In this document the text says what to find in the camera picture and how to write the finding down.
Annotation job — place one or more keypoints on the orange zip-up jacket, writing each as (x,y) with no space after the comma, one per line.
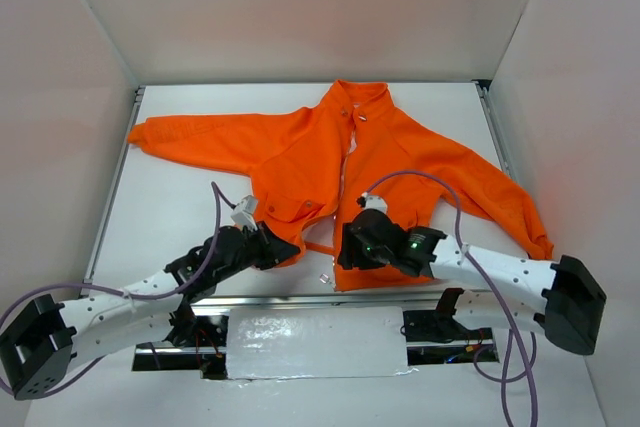
(315,162)

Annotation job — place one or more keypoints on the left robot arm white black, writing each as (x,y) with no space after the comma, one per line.
(47,339)

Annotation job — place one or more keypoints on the white foil-wrapped block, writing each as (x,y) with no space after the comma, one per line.
(360,342)

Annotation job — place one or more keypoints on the aluminium frame rail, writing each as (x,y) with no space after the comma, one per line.
(158,210)

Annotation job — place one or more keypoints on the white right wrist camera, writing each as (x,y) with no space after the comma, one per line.
(369,201)

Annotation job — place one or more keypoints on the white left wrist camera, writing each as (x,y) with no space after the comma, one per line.
(243,213)

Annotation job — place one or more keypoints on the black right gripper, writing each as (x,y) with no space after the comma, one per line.
(353,240)

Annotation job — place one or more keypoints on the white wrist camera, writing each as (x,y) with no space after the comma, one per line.
(243,213)
(369,201)

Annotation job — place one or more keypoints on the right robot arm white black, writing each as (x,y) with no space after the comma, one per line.
(558,299)

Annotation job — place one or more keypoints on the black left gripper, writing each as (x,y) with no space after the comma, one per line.
(267,245)

